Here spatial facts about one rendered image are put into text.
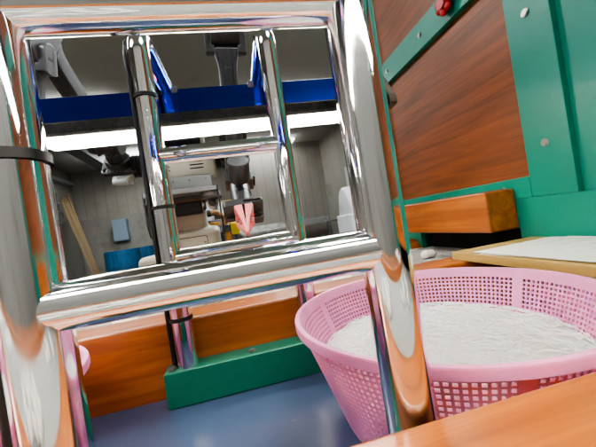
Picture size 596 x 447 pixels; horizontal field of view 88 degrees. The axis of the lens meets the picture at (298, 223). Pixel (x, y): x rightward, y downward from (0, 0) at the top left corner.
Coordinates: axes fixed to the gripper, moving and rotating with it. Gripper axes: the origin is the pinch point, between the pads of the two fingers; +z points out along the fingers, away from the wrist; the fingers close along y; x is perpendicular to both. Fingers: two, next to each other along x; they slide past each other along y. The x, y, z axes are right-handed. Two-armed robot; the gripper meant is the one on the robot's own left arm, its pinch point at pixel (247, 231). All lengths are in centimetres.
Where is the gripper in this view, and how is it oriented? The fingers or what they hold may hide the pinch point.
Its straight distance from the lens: 74.2
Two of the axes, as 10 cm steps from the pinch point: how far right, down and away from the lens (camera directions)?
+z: 2.4, 6.3, -7.4
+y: 9.7, -1.4, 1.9
